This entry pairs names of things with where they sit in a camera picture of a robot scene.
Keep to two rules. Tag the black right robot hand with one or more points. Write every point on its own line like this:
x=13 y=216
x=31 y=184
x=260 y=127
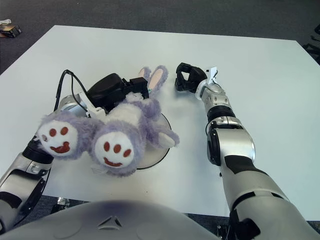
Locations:
x=193 y=76

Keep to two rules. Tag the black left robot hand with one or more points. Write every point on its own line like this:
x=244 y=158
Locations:
x=107 y=90

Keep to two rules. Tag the purple plush bunny doll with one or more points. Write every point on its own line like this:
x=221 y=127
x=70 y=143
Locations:
x=125 y=125

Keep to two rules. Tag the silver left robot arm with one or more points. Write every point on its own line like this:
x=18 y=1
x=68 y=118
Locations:
x=20 y=175

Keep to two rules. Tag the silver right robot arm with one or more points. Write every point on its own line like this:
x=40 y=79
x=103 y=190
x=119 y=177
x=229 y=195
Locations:
x=235 y=145

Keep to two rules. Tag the white plate with black rim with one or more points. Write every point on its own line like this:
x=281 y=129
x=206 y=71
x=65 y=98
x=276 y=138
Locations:
x=156 y=157

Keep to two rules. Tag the small black cardboard box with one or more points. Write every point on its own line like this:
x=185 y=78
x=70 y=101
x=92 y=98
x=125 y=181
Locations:
x=10 y=31

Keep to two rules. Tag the black chair base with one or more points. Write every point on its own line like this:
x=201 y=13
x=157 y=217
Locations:
x=313 y=50

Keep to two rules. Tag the grey robot torso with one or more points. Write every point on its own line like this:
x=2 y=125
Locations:
x=112 y=222

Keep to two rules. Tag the metal table leg bracket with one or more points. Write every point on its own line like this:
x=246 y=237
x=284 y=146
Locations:
x=222 y=232
x=60 y=203

